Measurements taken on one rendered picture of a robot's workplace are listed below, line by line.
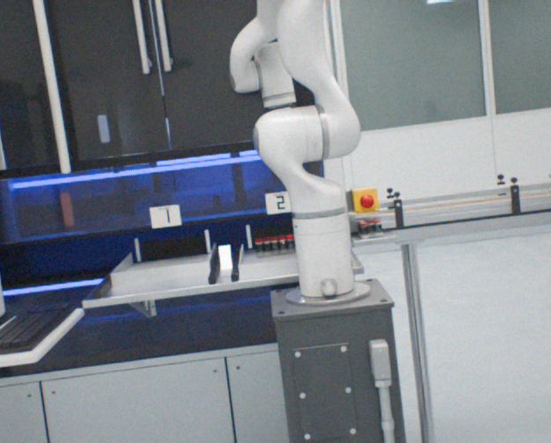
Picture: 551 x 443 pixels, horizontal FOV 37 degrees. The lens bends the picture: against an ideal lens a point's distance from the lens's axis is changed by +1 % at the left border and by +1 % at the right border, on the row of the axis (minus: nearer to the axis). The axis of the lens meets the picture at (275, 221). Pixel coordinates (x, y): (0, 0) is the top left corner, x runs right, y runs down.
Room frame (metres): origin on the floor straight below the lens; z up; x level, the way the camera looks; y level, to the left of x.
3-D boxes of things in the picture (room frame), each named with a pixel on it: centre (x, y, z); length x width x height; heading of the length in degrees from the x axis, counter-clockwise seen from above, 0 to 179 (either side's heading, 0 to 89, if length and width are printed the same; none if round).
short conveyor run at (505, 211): (2.55, -0.56, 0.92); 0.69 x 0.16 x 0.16; 90
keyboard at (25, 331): (2.04, 0.65, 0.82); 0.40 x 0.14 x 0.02; 179
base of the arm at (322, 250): (1.79, -0.10, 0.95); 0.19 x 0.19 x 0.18
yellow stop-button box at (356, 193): (2.40, -0.27, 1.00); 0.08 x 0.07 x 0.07; 0
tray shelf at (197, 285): (2.21, 0.15, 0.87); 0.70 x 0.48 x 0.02; 90
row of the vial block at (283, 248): (2.28, -0.03, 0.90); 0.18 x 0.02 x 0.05; 90
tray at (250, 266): (2.17, -0.03, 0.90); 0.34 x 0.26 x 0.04; 0
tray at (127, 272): (2.28, 0.32, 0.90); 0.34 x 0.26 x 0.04; 0
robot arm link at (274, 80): (2.13, -0.04, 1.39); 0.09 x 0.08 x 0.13; 103
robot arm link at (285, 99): (2.14, -0.05, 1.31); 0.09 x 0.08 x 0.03; 2
